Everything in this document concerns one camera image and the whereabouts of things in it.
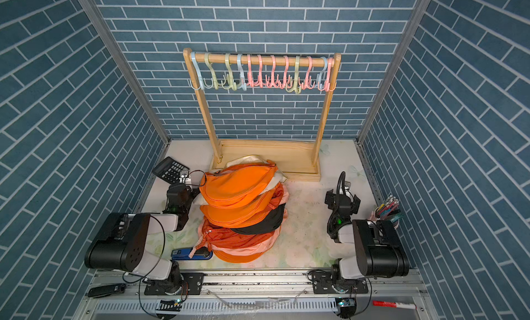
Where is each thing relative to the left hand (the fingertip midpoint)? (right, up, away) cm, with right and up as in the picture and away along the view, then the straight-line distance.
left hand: (195, 182), depth 93 cm
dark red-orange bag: (+15, -16, -21) cm, 31 cm away
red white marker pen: (+82, -39, -24) cm, 94 cm away
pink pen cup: (+81, -9, -15) cm, 83 cm away
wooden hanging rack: (+50, +9, +15) cm, 53 cm away
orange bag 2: (+26, -8, -25) cm, 37 cm away
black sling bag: (+35, -14, -14) cm, 40 cm away
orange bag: (+20, +1, -15) cm, 25 cm away
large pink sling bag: (+29, -22, -20) cm, 42 cm away
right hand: (+69, -5, -2) cm, 69 cm away
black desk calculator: (-17, +5, +11) cm, 21 cm away
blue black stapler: (+9, -25, -17) cm, 31 cm away
